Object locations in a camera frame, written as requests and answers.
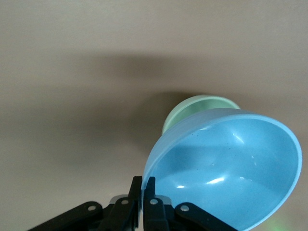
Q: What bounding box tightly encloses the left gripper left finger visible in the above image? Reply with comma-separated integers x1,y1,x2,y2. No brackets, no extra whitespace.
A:
25,176,143,231

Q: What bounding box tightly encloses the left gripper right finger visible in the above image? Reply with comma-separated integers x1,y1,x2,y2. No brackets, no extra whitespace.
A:
143,176,238,231

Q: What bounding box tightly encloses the blue bowl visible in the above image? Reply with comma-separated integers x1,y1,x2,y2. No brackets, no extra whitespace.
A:
141,108,303,231

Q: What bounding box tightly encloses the green bowl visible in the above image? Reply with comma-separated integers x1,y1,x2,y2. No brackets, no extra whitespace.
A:
162,95,241,135

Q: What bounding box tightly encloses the brown table cloth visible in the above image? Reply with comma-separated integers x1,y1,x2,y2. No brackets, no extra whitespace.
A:
0,0,308,231

